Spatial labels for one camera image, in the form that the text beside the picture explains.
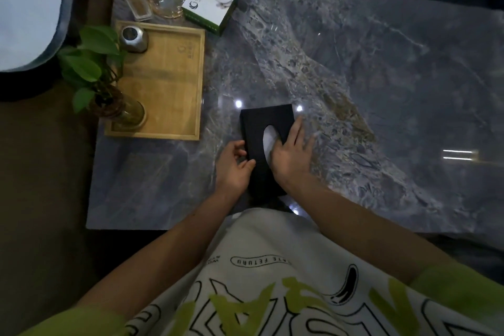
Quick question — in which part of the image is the person's left hand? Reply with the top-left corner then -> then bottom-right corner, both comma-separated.
214,140 -> 257,202

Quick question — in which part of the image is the person's right hand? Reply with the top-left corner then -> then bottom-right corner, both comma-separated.
269,115 -> 317,189

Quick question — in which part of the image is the black tissue box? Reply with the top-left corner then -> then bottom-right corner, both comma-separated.
240,103 -> 296,202

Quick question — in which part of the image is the person's left forearm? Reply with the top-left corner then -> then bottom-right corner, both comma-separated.
77,189 -> 245,321

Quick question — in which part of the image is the person's right forearm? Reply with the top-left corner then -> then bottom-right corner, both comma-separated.
280,176 -> 455,286

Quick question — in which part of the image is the white tissue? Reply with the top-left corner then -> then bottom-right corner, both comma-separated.
262,126 -> 282,162

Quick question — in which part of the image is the wooden tray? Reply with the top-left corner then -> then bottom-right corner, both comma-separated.
104,20 -> 206,142

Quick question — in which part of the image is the white and green printed shirt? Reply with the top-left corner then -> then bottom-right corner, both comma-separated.
19,208 -> 504,336

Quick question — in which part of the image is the glass vase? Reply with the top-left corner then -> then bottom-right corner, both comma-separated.
90,86 -> 147,131

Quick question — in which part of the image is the silver tin canister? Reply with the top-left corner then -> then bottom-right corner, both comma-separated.
119,25 -> 149,53

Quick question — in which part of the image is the green leafy plant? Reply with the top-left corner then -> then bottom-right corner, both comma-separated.
57,25 -> 127,114

